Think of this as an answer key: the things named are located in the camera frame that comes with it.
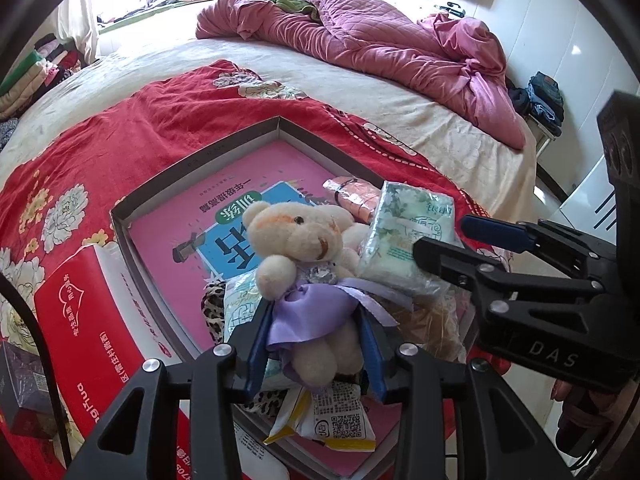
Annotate folded blue jeans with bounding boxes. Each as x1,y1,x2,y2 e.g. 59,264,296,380
510,71,566,136

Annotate red floral blanket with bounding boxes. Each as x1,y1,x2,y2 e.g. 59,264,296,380
0,59,516,480

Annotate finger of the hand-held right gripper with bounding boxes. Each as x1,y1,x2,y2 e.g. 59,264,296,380
412,236,606,313
460,214,618,271

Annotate yellow snack packet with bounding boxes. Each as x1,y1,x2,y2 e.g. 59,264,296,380
262,382,378,453

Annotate red tissue box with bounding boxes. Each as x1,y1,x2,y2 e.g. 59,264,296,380
34,242,201,480

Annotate small green tissue pack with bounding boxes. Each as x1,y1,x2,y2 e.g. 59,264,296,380
222,275,296,391

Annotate large green tissue pack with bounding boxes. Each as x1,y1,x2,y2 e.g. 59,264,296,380
357,180,458,301

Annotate white stool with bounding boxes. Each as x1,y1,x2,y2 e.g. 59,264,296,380
525,115,563,171

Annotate green cloth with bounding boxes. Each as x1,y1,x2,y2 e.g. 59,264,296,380
255,0,321,23

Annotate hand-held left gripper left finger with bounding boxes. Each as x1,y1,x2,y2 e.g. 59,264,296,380
65,297,276,480

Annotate pile of folded clothes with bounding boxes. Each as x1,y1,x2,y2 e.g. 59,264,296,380
0,32,83,121

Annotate pink book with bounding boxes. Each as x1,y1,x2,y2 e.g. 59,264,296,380
127,140,406,478

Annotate cream bed sheet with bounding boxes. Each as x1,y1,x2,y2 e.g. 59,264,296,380
0,35,538,221

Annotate teddy bear with purple dress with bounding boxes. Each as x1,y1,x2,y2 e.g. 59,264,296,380
247,200,381,388

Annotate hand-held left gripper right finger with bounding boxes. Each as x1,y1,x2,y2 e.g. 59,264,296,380
356,302,576,480

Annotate leopard print scrunchie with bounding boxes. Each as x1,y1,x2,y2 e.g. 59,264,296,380
201,280,296,418

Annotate pink quilt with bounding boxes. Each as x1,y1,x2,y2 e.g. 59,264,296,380
195,0,526,150

